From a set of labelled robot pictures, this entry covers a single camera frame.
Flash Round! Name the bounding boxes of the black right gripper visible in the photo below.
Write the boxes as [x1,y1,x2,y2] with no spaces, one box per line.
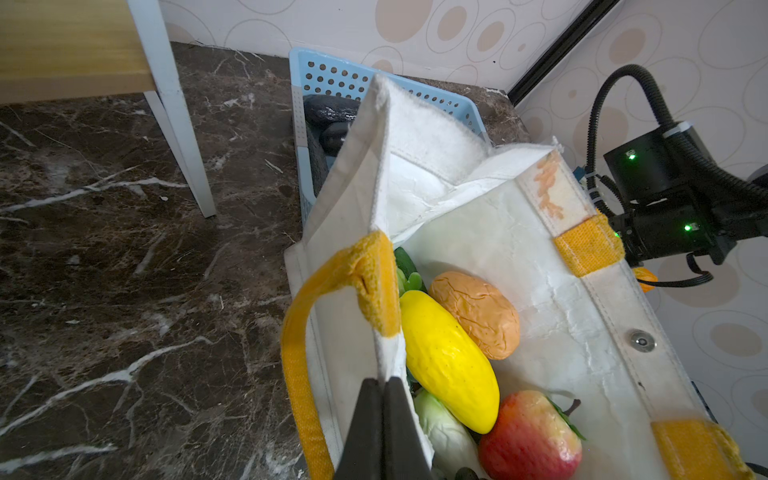
[603,123,767,267]

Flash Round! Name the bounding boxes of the white wooden two-tier shelf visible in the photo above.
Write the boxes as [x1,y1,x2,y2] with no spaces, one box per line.
[1,1,216,217]

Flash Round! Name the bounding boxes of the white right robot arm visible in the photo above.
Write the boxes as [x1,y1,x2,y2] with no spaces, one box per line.
[584,64,767,288]

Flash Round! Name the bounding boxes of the small orange tangerine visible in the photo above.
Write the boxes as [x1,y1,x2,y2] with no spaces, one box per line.
[633,267,658,293]

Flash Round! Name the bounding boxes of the green cucumber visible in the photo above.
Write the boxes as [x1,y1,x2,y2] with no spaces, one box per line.
[394,247,418,280]

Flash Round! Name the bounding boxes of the red apple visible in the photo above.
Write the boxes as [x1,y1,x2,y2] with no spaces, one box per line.
[478,390,585,479]

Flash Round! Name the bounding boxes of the white grocery bag yellow handles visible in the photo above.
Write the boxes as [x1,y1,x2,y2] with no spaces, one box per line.
[281,75,755,479]

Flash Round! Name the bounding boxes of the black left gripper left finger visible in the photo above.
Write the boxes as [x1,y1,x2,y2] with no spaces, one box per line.
[334,378,384,480]

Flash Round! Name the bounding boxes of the green leafy vegetable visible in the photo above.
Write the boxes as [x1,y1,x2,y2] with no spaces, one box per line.
[396,269,427,297]

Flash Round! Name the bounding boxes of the yellow mango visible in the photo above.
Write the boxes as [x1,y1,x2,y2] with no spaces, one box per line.
[400,291,500,434]

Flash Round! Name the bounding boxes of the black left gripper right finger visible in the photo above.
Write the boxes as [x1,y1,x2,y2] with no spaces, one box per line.
[383,377,432,480]

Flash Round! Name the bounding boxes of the blue plastic basket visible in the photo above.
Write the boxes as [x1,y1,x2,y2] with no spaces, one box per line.
[289,47,488,226]

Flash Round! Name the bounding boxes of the tan wrinkled potato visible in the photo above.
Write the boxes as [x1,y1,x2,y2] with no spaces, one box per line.
[429,271,521,360]

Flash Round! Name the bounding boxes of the dark eggplant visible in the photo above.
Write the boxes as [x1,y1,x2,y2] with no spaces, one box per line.
[303,94,361,156]

